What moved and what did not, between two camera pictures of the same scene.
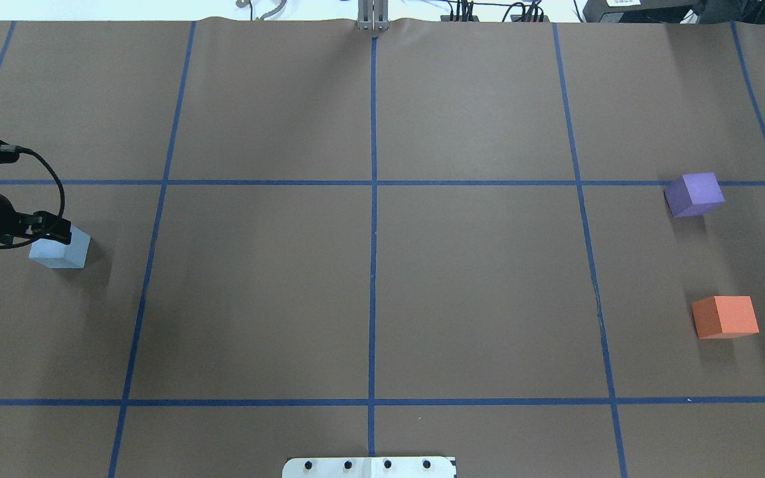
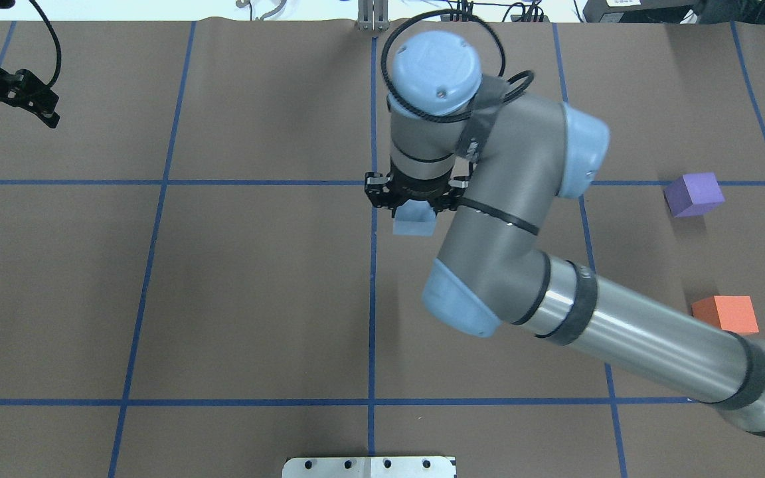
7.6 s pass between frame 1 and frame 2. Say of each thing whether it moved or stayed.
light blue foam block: moved
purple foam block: stayed
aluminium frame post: stayed
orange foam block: stayed
